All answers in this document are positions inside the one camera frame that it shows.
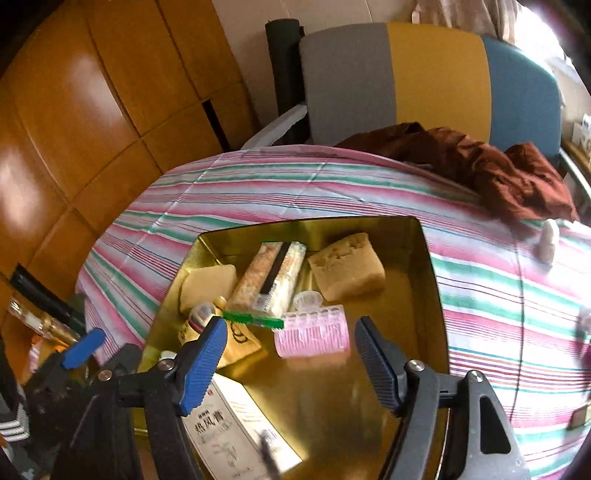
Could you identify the person's left forearm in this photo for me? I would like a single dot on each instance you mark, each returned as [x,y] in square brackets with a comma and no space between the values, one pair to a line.
[11,424]

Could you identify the clear hair roller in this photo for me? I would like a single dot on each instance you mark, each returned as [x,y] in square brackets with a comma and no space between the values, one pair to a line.
[308,300]

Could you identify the wooden desk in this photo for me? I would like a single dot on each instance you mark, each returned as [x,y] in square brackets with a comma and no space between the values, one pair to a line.
[579,157]

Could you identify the beige sponge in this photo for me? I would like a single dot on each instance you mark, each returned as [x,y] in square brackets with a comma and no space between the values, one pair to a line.
[207,286]

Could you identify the grey bed frame rail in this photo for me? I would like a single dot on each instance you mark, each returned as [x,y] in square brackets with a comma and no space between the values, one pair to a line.
[272,129]
[577,175]

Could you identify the glass bottle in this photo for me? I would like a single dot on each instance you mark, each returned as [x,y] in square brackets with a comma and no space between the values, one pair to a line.
[41,323]

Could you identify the window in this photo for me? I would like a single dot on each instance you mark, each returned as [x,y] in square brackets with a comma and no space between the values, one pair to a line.
[554,41]

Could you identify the brown-red crumpled cloth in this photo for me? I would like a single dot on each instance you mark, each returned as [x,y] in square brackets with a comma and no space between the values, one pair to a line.
[485,170]

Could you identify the small white roll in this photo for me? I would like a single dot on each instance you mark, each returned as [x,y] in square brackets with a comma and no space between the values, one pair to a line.
[549,240]

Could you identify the pink hair roller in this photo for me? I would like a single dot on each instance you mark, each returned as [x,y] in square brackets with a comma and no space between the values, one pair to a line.
[309,339]

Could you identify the white medicine box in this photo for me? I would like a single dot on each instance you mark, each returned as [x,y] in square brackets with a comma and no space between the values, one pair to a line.
[240,415]

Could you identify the puffed rice snack packet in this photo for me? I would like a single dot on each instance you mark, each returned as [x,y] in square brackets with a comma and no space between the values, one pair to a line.
[249,281]

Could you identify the black bar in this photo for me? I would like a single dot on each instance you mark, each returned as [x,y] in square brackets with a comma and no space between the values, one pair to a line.
[41,290]

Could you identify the tan pouch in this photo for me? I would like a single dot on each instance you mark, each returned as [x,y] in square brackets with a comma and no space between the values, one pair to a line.
[240,341]

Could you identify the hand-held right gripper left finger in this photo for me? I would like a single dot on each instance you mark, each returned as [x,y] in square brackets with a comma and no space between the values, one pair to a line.
[205,364]

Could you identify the small white bottle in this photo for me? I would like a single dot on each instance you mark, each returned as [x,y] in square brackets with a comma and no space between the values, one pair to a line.
[203,318]

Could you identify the wooden wardrobe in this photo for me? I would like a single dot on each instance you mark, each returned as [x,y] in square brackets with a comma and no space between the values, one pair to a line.
[92,115]

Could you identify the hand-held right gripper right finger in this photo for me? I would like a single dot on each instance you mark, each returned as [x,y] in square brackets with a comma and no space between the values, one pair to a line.
[376,364]

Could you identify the yellow-brown sponge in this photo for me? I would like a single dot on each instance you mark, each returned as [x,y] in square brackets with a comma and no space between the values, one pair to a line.
[346,272]

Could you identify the gold metal tin box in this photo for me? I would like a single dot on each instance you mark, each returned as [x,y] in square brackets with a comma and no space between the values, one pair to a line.
[392,277]

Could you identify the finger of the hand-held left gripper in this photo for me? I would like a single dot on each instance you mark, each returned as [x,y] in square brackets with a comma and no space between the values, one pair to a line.
[83,348]

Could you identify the black bed post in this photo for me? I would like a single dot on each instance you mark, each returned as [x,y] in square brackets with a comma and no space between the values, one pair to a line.
[281,69]

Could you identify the white carton box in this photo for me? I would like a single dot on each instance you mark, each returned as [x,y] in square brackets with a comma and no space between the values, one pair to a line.
[584,134]

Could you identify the checked pink curtain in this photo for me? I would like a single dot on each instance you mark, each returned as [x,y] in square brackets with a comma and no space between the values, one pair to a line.
[461,18]

